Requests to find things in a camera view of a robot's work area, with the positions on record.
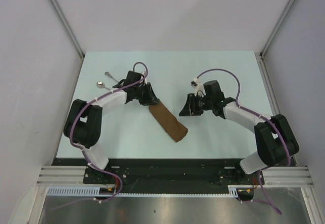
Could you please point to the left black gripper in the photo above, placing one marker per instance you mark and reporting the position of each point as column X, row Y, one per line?
column 151, row 98

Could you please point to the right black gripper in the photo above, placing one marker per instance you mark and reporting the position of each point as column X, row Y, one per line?
column 190, row 108

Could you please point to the brown cloth napkin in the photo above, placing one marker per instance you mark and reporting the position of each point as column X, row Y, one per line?
column 176, row 130

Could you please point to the silver metal fork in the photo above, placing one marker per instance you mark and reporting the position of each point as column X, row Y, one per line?
column 110, row 76

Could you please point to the spoon with wooden handle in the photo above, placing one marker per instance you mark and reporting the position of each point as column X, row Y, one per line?
column 100, row 84

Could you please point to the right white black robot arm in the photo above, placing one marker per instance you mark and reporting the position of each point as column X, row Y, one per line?
column 275, row 141

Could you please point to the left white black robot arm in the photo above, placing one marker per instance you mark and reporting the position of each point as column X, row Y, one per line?
column 84, row 122

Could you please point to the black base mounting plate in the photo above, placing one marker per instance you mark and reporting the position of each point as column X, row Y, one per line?
column 167, row 176

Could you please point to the right side aluminium rail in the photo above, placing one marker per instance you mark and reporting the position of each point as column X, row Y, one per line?
column 267, row 84

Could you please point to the aluminium rail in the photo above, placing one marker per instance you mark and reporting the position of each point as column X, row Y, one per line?
column 267, row 84
column 273, row 177

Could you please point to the front aluminium rail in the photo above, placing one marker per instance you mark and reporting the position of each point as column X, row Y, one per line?
column 273, row 177

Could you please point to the left aluminium frame post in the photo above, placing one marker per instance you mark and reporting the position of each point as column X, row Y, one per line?
column 66, row 27

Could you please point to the aluminium frame post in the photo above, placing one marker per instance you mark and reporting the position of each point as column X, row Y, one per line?
column 66, row 27
column 277, row 28

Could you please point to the right aluminium frame post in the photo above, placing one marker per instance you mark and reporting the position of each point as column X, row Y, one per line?
column 277, row 28

